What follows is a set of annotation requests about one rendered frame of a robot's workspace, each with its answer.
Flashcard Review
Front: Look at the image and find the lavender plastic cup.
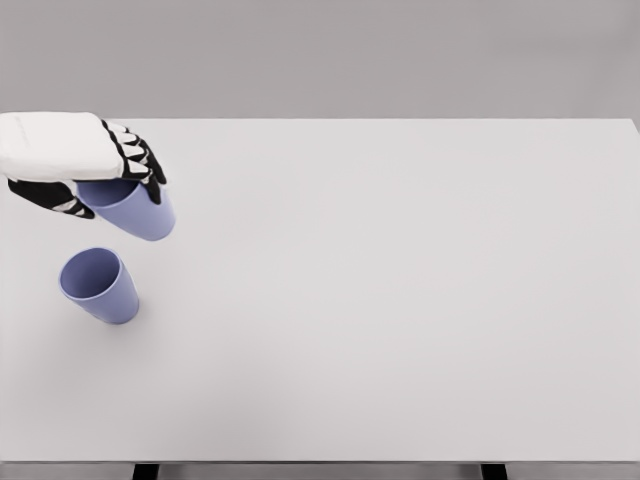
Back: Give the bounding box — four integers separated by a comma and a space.
76, 178, 177, 243
58, 246, 141, 325

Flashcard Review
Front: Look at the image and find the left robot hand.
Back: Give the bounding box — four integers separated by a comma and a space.
0, 112, 168, 221

